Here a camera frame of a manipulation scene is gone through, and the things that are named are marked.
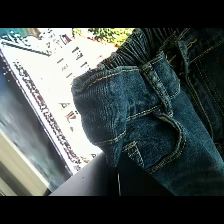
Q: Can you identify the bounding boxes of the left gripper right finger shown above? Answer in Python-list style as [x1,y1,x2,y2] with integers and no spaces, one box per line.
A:
[118,151,176,197]

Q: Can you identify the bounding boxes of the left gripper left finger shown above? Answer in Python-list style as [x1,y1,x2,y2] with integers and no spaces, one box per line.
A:
[49,152,120,197]

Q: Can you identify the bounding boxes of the blue jeans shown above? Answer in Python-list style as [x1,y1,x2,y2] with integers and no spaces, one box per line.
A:
[70,27,224,197]

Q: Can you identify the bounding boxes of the silver frame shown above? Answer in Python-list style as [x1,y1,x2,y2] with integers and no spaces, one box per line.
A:
[0,129,51,197]

